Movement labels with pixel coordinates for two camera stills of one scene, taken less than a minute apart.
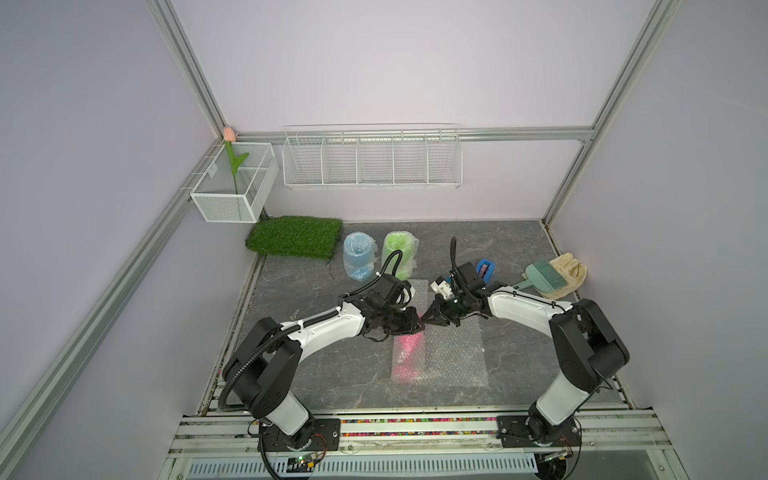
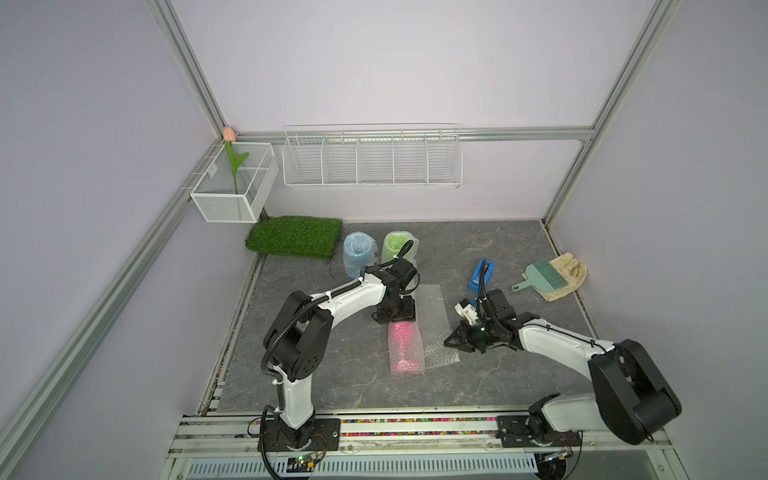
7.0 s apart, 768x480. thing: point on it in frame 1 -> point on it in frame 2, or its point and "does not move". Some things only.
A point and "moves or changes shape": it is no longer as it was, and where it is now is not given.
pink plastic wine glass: x=408 y=358 moves or changes shape
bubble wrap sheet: x=359 y=255 does not move
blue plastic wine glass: x=359 y=255 does not move
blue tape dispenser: x=486 y=269 does not move
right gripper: x=436 y=315 -> x=461 y=341
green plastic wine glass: x=408 y=245 does not move
